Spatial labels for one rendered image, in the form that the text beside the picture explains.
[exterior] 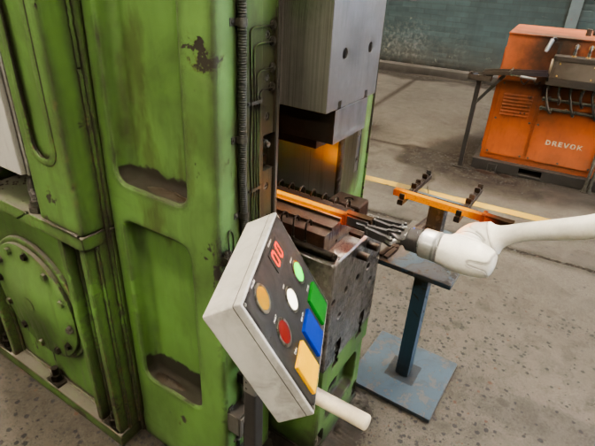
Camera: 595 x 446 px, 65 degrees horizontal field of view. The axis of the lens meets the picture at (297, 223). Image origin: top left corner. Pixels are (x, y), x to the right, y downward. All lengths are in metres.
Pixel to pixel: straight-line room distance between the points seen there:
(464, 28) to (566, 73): 4.48
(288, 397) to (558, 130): 4.26
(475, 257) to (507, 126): 3.61
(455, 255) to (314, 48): 0.66
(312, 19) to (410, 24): 7.95
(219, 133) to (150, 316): 0.84
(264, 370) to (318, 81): 0.70
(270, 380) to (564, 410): 1.85
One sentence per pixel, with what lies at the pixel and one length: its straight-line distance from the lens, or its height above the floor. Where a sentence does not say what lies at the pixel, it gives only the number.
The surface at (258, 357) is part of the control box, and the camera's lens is 0.87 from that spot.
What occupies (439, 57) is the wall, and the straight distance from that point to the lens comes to 9.07.
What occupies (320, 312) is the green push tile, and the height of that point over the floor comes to 1.00.
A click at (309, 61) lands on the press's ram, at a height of 1.49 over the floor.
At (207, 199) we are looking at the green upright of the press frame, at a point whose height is 1.17.
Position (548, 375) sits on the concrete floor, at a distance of 2.70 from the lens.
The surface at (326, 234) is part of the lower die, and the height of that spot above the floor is 0.98.
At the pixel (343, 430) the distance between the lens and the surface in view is 2.15.
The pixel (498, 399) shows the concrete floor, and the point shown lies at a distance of 2.46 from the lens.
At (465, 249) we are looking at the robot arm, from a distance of 1.36.
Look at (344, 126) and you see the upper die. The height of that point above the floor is 1.31.
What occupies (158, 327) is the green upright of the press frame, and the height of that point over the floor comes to 0.55.
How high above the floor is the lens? 1.70
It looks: 29 degrees down
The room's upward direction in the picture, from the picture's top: 3 degrees clockwise
